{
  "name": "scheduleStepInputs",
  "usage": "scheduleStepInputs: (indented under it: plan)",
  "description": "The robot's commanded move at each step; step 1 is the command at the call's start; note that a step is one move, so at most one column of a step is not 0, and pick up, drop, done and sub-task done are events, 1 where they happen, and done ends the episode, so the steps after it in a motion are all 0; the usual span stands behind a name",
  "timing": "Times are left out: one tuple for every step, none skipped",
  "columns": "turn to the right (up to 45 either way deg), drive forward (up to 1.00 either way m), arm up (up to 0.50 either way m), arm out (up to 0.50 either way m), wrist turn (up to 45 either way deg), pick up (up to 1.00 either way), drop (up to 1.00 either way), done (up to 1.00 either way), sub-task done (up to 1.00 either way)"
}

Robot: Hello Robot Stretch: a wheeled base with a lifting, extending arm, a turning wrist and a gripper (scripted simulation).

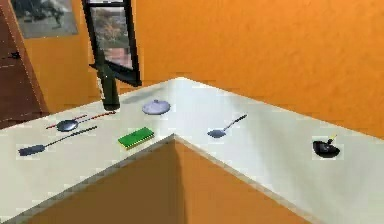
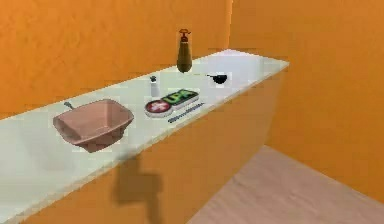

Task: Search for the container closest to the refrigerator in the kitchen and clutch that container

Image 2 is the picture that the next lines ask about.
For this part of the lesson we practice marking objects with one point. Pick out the dark thin knife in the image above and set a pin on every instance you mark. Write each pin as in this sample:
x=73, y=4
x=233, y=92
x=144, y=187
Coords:
x=186, y=112

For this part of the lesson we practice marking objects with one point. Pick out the red green white box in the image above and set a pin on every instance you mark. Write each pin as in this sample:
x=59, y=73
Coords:
x=171, y=101

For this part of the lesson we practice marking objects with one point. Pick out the orange counter with white top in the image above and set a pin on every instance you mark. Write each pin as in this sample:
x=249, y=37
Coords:
x=206, y=150

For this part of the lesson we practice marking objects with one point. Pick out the small black pan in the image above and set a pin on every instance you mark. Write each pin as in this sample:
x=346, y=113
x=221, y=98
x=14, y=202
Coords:
x=219, y=78

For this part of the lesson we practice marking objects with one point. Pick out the white shaker with grey cap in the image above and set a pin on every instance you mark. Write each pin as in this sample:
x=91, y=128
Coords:
x=154, y=88

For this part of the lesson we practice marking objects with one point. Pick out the brown spray bottle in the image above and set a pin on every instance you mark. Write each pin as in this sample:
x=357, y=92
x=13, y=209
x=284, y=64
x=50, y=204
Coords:
x=184, y=55

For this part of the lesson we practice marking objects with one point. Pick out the pink square basin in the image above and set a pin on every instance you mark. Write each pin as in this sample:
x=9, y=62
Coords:
x=95, y=125

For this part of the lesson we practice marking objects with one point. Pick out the grey tap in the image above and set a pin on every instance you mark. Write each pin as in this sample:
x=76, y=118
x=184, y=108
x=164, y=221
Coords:
x=68, y=105

